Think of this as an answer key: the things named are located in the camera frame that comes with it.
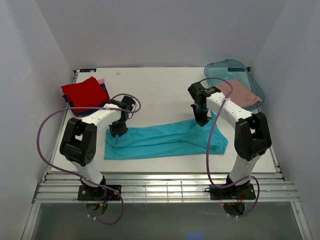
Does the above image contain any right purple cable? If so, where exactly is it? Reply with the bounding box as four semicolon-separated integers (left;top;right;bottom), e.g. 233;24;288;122
199;77;260;218

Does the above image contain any pink t shirt in bin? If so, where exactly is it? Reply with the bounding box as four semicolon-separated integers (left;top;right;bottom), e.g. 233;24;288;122
214;79;262;108

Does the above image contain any teal plastic bin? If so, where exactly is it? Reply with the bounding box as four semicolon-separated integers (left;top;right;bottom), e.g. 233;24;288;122
204;59;265;111

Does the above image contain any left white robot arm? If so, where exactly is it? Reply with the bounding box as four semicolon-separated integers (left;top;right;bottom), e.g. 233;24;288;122
59;95;137;199

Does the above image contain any pink folded t shirt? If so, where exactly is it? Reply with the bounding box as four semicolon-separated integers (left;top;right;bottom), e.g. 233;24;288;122
97;78;105;85

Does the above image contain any blue label sticker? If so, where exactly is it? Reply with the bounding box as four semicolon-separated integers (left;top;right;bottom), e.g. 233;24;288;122
79;68;97;73

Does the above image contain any purple cable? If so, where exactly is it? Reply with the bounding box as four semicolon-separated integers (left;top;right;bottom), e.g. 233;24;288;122
36;93;142;225
199;77;260;218

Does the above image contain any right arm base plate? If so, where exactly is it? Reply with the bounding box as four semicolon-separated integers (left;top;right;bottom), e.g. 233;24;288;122
204;183;256;200

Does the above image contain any red folded t shirt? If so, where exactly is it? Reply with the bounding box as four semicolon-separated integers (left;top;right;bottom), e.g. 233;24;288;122
60;76;110;113

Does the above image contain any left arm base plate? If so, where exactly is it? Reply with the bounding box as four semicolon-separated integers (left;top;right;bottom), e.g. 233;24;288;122
77;185;122;202

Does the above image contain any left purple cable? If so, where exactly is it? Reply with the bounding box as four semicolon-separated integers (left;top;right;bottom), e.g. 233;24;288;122
36;93;142;225

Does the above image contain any teal t shirt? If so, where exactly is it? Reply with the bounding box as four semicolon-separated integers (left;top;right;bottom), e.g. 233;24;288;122
104;112;216;160

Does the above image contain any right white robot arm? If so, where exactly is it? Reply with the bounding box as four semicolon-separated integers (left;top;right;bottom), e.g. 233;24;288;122
187;81;272;192

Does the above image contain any aluminium rail frame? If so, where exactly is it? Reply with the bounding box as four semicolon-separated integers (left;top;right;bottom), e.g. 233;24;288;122
33;172;300;204

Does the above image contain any blue folded t shirt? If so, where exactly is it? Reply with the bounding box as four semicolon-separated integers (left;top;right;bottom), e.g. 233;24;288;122
62;83;112;118

